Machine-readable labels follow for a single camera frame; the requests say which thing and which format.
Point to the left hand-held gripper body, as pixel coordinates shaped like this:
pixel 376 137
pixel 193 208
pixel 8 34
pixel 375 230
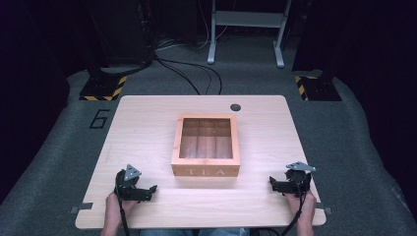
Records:
pixel 128 187

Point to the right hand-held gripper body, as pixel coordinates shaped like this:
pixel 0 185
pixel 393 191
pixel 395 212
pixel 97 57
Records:
pixel 297 179

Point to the wooden tea box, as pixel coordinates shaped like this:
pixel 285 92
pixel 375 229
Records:
pixel 206 163

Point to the person's left hand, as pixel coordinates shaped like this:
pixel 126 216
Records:
pixel 114 209

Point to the person's right hand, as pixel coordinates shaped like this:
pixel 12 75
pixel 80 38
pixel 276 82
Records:
pixel 305 207

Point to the grey tape piece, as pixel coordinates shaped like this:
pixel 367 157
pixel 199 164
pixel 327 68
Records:
pixel 324 208
pixel 81 207

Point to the dark table grommet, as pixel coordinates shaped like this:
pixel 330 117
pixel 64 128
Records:
pixel 235 107

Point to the black base with hazard tape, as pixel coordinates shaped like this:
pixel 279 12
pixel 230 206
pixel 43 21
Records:
pixel 319 88
pixel 101 89

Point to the white metal stand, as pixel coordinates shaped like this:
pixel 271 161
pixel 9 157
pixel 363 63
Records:
pixel 249 19

